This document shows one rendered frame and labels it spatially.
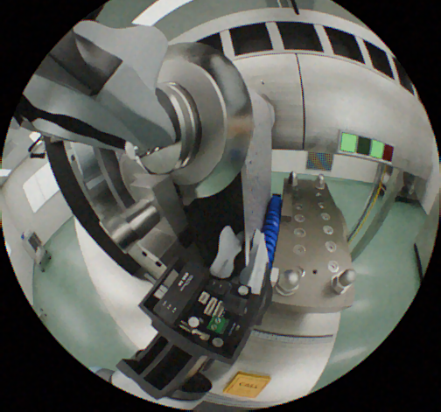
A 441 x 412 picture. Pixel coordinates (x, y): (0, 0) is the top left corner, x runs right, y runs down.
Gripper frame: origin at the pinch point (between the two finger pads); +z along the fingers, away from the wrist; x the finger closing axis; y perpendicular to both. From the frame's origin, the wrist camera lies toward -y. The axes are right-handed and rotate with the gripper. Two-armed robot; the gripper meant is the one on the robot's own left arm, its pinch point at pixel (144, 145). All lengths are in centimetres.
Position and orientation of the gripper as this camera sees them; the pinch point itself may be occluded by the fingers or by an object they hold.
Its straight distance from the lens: 8.4
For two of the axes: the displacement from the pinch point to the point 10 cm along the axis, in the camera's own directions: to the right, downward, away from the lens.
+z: 4.3, 1.4, 8.9
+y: 1.6, -9.8, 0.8
